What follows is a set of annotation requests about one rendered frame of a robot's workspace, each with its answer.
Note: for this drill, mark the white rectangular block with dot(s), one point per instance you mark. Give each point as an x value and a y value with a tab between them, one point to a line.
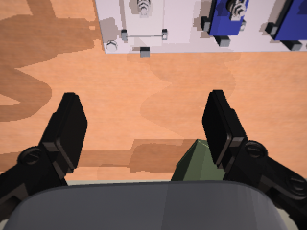
144	32

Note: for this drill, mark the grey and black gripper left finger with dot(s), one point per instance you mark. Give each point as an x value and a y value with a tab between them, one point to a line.
44	166

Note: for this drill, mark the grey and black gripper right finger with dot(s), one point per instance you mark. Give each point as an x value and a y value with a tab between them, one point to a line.
246	161

